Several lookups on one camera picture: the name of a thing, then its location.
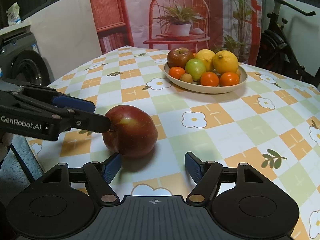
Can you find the white printed packet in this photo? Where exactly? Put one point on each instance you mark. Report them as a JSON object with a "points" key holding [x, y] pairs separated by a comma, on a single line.
{"points": [[13, 15]]}

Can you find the beige round plate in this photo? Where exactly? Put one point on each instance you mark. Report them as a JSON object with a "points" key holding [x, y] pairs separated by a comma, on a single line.
{"points": [[200, 88]]}

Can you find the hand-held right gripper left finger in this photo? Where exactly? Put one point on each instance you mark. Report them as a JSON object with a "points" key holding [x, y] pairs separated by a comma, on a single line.
{"points": [[112, 167]]}

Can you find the printed red backdrop cloth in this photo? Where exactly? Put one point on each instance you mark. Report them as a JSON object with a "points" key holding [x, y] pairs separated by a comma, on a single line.
{"points": [[140, 17]]}

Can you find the brown kiwi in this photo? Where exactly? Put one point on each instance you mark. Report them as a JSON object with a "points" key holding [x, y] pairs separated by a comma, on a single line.
{"points": [[186, 78]]}

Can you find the green apple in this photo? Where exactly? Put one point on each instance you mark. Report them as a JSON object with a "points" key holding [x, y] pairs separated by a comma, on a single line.
{"points": [[195, 68]]}

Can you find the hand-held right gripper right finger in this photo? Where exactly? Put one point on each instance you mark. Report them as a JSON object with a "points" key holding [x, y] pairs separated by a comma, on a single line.
{"points": [[193, 167]]}

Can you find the small red apple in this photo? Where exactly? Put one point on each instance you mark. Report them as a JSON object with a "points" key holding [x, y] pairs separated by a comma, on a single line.
{"points": [[178, 57]]}

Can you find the person's left hand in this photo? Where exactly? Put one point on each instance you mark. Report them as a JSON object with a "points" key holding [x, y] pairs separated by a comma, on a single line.
{"points": [[6, 140]]}

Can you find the yellow lemon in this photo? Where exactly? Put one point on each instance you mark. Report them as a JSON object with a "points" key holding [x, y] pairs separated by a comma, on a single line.
{"points": [[205, 56], [225, 62]]}

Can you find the grey washing machine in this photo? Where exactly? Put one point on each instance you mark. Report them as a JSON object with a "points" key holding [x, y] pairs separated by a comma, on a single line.
{"points": [[27, 65]]}

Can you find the large red apple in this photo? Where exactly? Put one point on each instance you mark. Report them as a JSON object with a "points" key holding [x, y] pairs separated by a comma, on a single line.
{"points": [[135, 135]]}

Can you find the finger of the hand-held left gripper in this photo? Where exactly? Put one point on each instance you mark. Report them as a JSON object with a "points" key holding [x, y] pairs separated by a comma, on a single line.
{"points": [[95, 122], [75, 103]]}

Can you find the black exercise bike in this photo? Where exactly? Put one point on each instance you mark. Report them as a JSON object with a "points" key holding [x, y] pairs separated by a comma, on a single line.
{"points": [[275, 45]]}

